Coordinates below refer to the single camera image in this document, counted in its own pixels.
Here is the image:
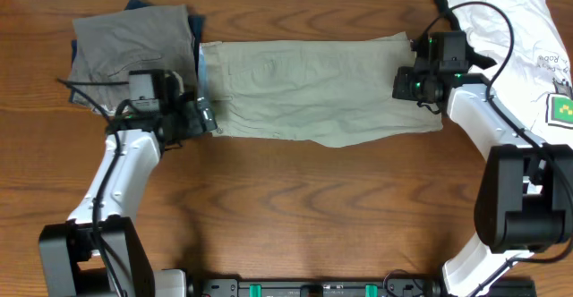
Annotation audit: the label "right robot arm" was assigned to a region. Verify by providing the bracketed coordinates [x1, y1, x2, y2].
[392, 66, 572, 296]

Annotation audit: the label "grey folded shorts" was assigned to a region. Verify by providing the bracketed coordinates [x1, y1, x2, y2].
[65, 4, 201, 115]

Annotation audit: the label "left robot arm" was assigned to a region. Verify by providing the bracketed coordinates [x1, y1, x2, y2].
[38, 98, 217, 296]

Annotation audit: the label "black garment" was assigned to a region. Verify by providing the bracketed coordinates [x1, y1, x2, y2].
[433, 0, 497, 70]

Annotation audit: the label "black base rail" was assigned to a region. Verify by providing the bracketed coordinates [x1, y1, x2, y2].
[187, 277, 537, 297]

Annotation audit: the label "khaki green shorts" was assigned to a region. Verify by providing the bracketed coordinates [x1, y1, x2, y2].
[201, 32, 442, 148]

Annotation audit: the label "white printed t-shirt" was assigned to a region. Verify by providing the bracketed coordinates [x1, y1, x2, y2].
[448, 0, 572, 146]

